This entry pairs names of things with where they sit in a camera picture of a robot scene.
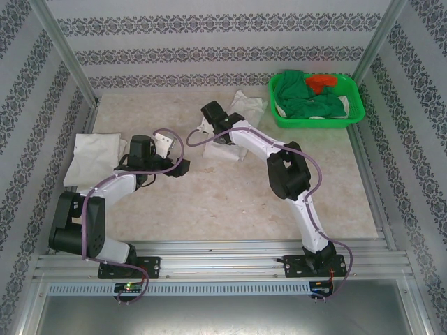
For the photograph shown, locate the grey slotted cable duct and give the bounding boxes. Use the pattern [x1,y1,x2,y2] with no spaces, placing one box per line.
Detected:
[47,281,312,296]

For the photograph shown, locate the green t-shirt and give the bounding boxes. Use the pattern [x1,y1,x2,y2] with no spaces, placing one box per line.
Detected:
[274,70,346,120]

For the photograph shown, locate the aluminium corner post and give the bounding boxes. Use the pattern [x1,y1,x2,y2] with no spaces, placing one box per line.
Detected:
[29,0,98,107]
[351,0,409,84]

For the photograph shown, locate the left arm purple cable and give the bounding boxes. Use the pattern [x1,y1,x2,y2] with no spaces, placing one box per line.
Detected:
[82,128,185,305]

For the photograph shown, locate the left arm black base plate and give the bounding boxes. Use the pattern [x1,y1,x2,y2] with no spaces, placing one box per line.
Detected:
[97,256,161,280]

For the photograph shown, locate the orange t-shirt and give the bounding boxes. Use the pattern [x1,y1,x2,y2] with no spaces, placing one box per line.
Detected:
[305,75,338,95]

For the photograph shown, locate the green plastic basket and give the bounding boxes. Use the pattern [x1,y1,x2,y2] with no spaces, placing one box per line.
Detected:
[268,71,366,130]

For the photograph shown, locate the grey sheet metal tray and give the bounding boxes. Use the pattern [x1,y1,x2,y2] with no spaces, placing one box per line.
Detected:
[34,295,429,335]

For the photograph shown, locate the aluminium mounting rails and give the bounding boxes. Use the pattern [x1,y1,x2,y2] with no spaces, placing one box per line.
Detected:
[33,239,416,281]

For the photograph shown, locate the folded plain white t-shirt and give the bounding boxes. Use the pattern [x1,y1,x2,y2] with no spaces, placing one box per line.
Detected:
[64,132,129,188]

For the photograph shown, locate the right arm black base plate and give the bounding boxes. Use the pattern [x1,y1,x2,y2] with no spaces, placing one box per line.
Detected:
[284,254,349,279]

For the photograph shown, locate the white t-shirt with red print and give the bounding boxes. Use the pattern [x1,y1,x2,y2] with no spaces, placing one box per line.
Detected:
[204,89,269,163]

